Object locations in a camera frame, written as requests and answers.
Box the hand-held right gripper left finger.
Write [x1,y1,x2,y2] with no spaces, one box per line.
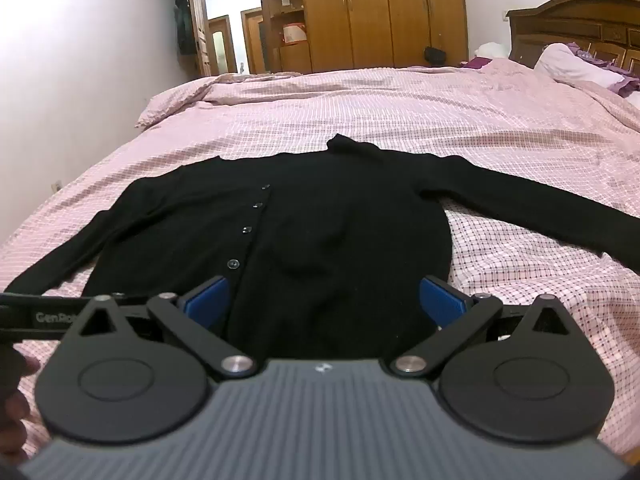
[65,275,257,379]

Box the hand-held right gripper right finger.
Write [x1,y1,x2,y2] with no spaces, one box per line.
[389,274,576,379]

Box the black buttoned cardigan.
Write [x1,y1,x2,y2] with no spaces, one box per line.
[2,133,640,361]

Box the person's left hand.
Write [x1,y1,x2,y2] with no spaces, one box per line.
[0,349,42,463]

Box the pink checked bedspread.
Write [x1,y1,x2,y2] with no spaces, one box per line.
[0,57,640,461]

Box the white plush toy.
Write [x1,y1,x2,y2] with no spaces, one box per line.
[474,41,510,59]

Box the hallway door with glass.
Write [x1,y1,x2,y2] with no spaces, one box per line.
[206,14,239,76]

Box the pale pink pillow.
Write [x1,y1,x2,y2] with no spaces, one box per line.
[532,42,637,92]

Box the wooden room door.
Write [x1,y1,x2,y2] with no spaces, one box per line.
[187,0,213,79]

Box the red and white box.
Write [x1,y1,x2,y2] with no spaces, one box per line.
[281,22,307,46]

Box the dark hanging jacket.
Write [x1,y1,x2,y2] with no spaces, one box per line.
[173,0,193,56]

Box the purple ruffled cloth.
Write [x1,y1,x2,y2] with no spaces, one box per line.
[575,46,640,98]

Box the wooden wardrobe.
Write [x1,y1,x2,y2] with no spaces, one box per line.
[265,0,469,74]

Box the carved wooden headboard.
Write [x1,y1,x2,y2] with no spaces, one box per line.
[506,0,640,78]

